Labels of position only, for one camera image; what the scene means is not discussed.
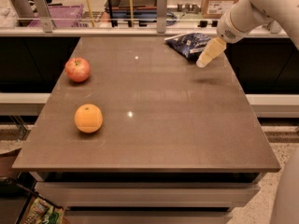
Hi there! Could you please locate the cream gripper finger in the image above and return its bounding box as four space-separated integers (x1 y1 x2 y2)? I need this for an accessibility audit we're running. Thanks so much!
196 37 226 68

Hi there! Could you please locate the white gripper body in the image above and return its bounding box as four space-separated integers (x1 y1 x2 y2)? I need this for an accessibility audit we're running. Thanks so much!
217 5 251 44

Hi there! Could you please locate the blue chip bag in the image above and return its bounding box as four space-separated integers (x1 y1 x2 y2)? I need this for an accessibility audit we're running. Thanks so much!
164 33 211 60

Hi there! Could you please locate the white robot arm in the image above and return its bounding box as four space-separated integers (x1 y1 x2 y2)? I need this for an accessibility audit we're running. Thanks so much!
196 0 299 224

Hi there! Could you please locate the red apple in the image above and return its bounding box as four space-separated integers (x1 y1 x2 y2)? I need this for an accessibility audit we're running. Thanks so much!
64 58 91 82

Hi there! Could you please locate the orange fruit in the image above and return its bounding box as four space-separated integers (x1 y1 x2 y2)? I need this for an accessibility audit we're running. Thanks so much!
74 104 103 133

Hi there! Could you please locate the purple plastic crate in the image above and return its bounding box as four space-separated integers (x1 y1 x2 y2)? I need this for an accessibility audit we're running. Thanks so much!
28 5 85 29

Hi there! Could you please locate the grey drawer cabinet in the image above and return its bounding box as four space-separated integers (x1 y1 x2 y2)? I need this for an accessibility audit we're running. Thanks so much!
36 178 260 224

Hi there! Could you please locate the snack box on floor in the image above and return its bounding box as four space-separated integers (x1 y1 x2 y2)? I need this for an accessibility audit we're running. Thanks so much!
16 195 64 224

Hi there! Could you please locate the metal railing post right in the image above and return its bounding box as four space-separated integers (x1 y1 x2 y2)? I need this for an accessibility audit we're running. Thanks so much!
268 21 282 34

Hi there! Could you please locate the metal railing post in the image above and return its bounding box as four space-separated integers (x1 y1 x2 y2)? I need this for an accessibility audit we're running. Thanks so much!
34 0 54 33
157 0 167 34
268 21 282 34

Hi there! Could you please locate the metal railing post centre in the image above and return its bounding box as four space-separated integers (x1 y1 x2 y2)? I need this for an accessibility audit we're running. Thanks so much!
157 0 167 34

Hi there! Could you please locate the metal railing post left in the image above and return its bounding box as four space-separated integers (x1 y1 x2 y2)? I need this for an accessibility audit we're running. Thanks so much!
34 0 54 33

